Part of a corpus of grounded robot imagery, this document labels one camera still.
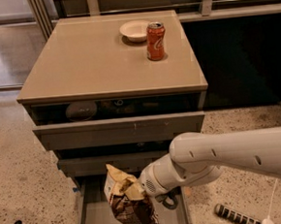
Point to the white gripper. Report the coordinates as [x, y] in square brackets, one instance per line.
[148, 180]

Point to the brown chip bag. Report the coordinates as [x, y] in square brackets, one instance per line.
[124, 210]

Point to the white bowl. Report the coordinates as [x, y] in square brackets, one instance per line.
[135, 31]

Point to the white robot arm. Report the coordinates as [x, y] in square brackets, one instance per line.
[197, 159]

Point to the grey middle drawer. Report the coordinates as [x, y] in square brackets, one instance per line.
[90, 161]

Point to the grey drawer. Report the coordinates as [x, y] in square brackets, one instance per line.
[90, 161]
[119, 121]
[94, 208]

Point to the grey bottom drawer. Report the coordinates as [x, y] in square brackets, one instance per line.
[94, 208]

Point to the grey top drawer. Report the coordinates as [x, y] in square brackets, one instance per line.
[119, 121]

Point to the dark round object in drawer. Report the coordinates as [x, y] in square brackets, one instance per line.
[81, 110]

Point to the grey drawer cabinet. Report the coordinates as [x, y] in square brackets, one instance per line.
[88, 59]

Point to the black striped cylinder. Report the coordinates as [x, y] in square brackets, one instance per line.
[233, 216]

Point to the orange soda can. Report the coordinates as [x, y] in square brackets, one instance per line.
[155, 46]

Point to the metal railing frame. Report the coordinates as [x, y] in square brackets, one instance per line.
[44, 11]

